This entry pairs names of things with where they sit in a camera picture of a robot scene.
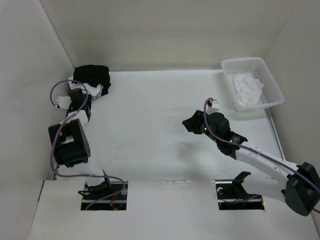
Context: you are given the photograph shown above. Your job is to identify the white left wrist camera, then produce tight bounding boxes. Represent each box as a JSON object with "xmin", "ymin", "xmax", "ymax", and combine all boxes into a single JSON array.
[{"xmin": 56, "ymin": 95, "xmax": 72, "ymax": 110}]

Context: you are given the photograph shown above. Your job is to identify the white tank top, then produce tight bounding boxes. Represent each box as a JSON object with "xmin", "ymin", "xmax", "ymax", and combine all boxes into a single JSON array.
[{"xmin": 68, "ymin": 81, "xmax": 104, "ymax": 98}]

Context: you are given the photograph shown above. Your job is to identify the white plastic laundry basket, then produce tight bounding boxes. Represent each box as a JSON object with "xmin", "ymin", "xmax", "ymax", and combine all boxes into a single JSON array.
[{"xmin": 221, "ymin": 57, "xmax": 285, "ymax": 112}]

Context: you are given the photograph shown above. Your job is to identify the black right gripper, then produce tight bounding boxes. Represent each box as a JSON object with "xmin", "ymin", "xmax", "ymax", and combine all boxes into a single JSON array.
[{"xmin": 182, "ymin": 110, "xmax": 220, "ymax": 144}]

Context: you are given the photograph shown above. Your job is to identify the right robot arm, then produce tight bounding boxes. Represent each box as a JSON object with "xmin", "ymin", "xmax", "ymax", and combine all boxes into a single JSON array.
[{"xmin": 182, "ymin": 110, "xmax": 320, "ymax": 216}]

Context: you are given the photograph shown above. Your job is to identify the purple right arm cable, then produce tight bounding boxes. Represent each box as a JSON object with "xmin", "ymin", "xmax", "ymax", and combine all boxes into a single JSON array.
[{"xmin": 203, "ymin": 97, "xmax": 320, "ymax": 213}]

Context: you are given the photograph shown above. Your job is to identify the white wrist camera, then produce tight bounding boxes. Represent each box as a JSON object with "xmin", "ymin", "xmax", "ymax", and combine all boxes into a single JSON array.
[
  {"xmin": 206, "ymin": 99, "xmax": 220, "ymax": 115},
  {"xmin": 56, "ymin": 95, "xmax": 72, "ymax": 110}
]

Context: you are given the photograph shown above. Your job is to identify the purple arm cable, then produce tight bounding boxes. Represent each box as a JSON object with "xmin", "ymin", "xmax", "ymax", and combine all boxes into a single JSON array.
[
  {"xmin": 49, "ymin": 79, "xmax": 126, "ymax": 211},
  {"xmin": 203, "ymin": 97, "xmax": 320, "ymax": 213}
]

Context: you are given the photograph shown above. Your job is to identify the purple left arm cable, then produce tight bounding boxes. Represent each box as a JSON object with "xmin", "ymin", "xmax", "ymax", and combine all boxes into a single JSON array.
[{"xmin": 49, "ymin": 79, "xmax": 126, "ymax": 211}]

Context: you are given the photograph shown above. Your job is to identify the white garment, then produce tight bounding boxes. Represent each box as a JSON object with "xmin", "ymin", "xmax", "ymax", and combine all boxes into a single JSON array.
[{"xmin": 233, "ymin": 73, "xmax": 265, "ymax": 106}]

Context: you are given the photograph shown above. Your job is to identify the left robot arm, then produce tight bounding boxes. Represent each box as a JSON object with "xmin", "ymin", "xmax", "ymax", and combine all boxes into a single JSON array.
[{"xmin": 48, "ymin": 88, "xmax": 92, "ymax": 175}]

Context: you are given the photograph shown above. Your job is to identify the black tank top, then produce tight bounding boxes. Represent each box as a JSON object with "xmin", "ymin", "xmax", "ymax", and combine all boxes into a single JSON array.
[{"xmin": 73, "ymin": 64, "xmax": 111, "ymax": 96}]

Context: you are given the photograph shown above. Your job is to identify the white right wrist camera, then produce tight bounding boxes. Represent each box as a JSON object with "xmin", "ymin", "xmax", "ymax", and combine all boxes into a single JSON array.
[{"xmin": 206, "ymin": 99, "xmax": 220, "ymax": 115}]

